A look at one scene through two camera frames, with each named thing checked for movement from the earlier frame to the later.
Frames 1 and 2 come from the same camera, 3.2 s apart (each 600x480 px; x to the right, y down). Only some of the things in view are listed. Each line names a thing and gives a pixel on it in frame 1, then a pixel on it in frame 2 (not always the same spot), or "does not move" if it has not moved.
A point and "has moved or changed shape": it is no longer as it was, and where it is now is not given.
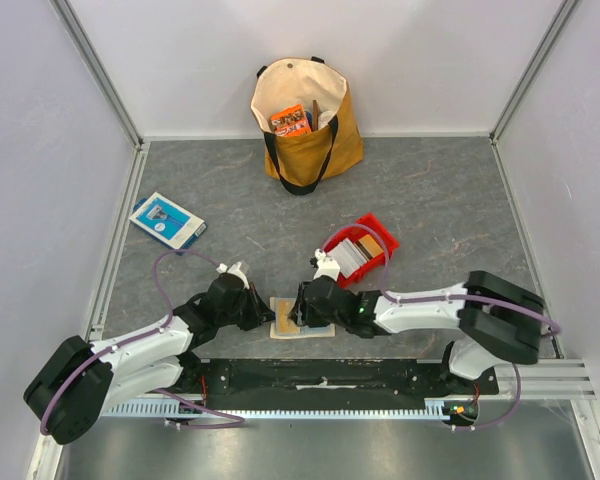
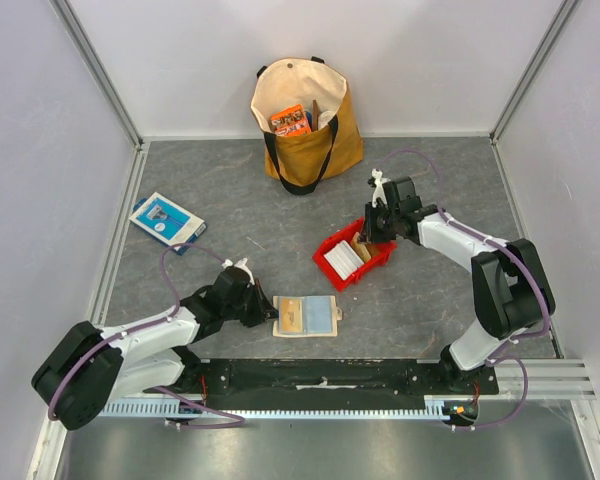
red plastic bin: [370, 225] does not move
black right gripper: [303, 304] to [373, 225]
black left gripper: [260, 312] does not move
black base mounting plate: [334, 382] does not move
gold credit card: [373, 248] has moved or changed shape
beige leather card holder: [282, 328] does not move
